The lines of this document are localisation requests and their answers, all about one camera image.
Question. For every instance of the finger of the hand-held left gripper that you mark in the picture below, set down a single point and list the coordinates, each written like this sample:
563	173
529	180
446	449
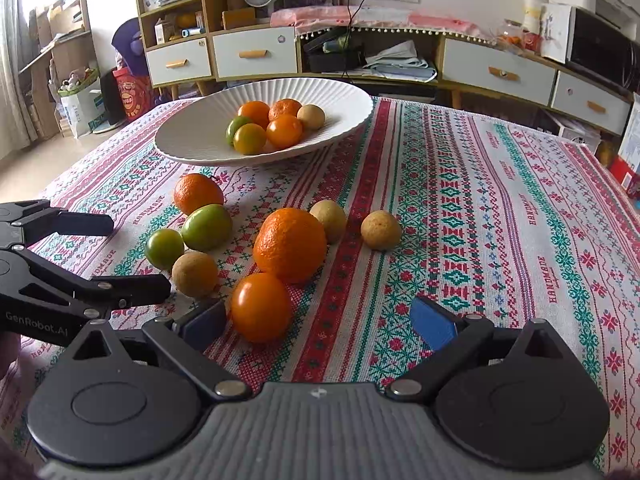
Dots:
140	290
75	224

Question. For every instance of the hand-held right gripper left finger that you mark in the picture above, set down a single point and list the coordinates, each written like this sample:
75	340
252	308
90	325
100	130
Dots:
202	326

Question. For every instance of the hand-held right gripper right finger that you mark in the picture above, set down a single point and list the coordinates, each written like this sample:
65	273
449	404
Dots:
432	322

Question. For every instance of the small green plum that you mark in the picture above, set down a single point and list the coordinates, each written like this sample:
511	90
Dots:
164	248

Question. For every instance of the tan longan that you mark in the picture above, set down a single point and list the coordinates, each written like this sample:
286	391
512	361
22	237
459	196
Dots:
330	219
312	116
195	274
381	230

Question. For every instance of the orange plum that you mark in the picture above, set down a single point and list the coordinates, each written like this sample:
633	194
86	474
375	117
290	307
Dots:
254	111
261	306
284	131

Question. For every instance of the large green plum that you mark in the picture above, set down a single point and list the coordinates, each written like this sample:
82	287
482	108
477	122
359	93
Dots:
206	227

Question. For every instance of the large mandarin orange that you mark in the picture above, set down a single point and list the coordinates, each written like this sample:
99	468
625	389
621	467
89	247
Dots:
290	245

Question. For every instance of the yellow-orange plum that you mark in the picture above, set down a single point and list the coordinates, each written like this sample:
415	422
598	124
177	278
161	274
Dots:
249	138

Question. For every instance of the white ribbed bowl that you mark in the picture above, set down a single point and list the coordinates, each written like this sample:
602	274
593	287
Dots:
340	105

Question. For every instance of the person's left hand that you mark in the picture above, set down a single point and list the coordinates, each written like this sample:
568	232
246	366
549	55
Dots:
7	355

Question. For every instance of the patterned woven tablecloth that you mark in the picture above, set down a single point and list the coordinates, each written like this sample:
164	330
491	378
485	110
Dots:
450	260

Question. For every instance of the white paper bag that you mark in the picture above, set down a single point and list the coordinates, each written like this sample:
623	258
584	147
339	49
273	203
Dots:
82	110

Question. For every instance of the black flat screen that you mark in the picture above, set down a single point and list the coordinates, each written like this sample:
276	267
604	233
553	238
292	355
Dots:
111	97

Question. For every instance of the red printed bag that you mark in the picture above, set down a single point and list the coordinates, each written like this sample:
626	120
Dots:
132	95

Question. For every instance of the grey curtain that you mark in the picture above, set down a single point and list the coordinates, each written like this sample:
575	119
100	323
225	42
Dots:
12	60

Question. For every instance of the wooden bookshelf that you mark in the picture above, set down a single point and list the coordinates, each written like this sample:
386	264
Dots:
60	35

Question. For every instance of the purple plush cushion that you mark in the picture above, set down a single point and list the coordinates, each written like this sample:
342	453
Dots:
127	40

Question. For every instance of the white carton black emblem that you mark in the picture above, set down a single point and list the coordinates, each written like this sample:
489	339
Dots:
575	132

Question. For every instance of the low wooden TV cabinet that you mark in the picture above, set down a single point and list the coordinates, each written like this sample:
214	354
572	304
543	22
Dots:
440	85

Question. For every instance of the red carton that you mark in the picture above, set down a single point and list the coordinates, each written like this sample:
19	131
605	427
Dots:
625	175

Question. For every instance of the small wooden box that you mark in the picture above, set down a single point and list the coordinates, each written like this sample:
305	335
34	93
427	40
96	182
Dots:
239	18

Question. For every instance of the folded pale cloths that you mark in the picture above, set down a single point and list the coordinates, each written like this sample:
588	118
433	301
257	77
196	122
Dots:
400	60

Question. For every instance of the white and blue carton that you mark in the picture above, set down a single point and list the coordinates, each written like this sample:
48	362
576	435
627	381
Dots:
632	130

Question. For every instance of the black case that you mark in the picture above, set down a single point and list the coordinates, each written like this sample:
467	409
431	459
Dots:
332	57

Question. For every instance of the glass jar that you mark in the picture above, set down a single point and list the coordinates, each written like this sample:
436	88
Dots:
510	37

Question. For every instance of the pink lace cloth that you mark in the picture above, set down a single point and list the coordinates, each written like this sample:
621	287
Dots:
310	14

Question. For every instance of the black microwave oven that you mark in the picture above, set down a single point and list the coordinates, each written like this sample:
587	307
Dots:
600	50

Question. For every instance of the yellow-lid bottle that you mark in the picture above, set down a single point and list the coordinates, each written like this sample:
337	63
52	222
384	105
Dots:
532	10

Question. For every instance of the white printer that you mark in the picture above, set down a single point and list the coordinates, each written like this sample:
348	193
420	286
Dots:
620	10

